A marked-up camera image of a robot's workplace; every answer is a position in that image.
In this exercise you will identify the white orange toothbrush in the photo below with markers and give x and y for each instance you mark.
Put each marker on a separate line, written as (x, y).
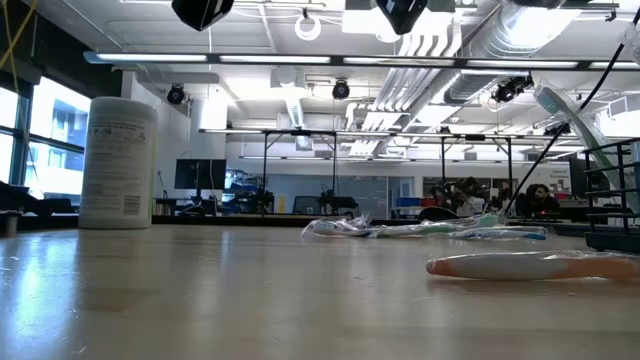
(500, 266)

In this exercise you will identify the black chair back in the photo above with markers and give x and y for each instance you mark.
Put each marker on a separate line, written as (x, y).
(437, 214)

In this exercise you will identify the long LED light bar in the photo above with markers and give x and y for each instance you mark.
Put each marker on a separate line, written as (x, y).
(150, 58)

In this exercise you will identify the person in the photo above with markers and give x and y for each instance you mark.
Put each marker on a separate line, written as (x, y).
(542, 200)
(467, 197)

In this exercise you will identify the black background monitor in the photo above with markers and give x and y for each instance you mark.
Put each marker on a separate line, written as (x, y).
(200, 174)

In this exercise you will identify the white wipes canister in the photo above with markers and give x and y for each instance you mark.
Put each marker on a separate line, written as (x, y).
(117, 165)

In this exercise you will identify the black background robot arm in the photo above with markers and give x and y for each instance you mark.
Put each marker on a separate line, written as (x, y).
(337, 202)
(261, 201)

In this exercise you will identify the blue toothbrush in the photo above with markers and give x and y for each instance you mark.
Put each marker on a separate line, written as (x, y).
(500, 233)
(330, 230)

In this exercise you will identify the large window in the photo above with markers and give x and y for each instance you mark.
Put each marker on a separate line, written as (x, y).
(55, 150)

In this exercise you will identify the black aluminium table frame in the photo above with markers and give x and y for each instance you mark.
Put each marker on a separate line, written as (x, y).
(225, 220)

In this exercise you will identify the dark background furniture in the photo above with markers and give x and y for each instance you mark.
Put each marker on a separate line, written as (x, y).
(15, 197)

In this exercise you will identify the green toothbrush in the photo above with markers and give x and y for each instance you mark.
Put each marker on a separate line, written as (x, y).
(550, 100)
(425, 229)

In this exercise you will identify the red storage bin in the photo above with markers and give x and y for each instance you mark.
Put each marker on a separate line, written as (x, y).
(430, 201)

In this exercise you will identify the silver ventilation duct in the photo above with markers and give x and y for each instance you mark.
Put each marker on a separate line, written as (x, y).
(510, 30)

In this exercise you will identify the round black ceiling device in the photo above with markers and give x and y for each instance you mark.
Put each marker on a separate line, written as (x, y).
(175, 94)
(340, 90)

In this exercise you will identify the black background workstation frame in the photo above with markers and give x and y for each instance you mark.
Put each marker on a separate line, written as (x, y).
(300, 132)

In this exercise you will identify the black ceiling camera mount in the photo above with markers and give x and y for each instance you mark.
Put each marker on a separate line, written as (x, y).
(507, 91)

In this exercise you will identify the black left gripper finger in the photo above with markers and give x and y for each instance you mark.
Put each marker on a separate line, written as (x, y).
(402, 15)
(202, 12)

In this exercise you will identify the blue storage bin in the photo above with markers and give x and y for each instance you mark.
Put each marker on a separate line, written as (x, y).
(407, 201)

